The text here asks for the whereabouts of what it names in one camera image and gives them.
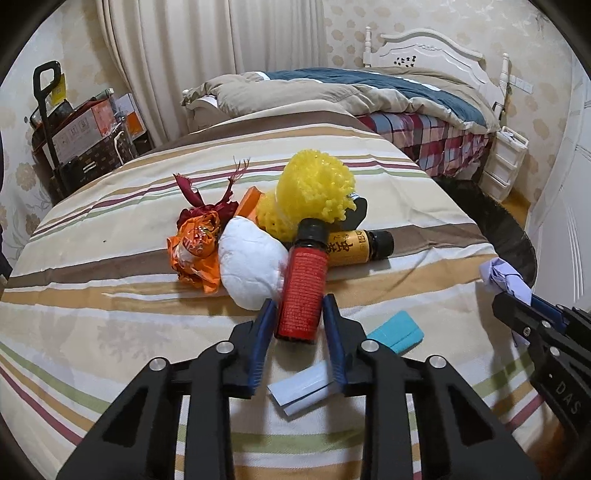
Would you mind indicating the white folded paper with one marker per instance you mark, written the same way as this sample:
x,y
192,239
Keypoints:
x,y
300,387

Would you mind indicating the plaid bed sheet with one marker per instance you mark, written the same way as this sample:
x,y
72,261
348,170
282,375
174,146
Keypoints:
x,y
429,138

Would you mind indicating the lavender paper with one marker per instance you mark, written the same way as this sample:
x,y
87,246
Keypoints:
x,y
505,277

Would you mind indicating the cardboard box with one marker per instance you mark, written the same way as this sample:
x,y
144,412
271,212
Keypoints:
x,y
78,129

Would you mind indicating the orange packet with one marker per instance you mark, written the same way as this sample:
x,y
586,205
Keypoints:
x,y
249,203

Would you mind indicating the black trolley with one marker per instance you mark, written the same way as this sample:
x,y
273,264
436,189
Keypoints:
x,y
40,106

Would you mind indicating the white drawer unit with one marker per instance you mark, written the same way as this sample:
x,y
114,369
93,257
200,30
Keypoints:
x,y
503,161

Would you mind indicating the orange and white box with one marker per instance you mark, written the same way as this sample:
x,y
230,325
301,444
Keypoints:
x,y
131,115

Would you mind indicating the red label bottle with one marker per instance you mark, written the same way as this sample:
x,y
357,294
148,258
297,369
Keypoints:
x,y
302,286

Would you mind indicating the cream curtain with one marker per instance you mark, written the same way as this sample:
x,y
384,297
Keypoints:
x,y
184,60

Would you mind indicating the white door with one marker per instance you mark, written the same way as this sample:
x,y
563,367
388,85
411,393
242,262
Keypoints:
x,y
563,207

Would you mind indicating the yellow label bottle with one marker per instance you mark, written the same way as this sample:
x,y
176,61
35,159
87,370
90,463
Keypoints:
x,y
351,247

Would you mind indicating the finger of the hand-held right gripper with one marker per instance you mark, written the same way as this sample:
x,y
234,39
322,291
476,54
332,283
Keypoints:
x,y
549,311
517,318

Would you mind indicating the orange snack wrapper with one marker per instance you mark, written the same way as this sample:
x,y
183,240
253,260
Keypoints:
x,y
194,249

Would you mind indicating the yellow foam net bundle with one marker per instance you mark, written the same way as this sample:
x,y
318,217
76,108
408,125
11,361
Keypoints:
x,y
314,184

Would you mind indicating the wall socket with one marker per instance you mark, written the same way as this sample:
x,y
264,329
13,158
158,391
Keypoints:
x,y
521,83

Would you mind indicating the striped cloth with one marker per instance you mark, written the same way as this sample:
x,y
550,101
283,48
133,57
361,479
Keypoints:
x,y
115,286

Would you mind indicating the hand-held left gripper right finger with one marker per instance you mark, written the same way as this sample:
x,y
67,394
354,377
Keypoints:
x,y
333,341

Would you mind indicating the white bed frame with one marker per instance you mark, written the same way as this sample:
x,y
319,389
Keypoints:
x,y
425,50

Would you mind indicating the tan and blue quilt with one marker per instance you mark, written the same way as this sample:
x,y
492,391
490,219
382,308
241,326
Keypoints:
x,y
346,90

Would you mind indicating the black object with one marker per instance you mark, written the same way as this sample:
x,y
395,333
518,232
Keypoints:
x,y
359,212

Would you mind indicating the dark red dried flower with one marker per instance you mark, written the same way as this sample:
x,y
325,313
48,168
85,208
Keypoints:
x,y
203,210

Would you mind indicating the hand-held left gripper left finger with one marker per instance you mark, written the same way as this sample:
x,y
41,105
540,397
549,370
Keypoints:
x,y
263,341

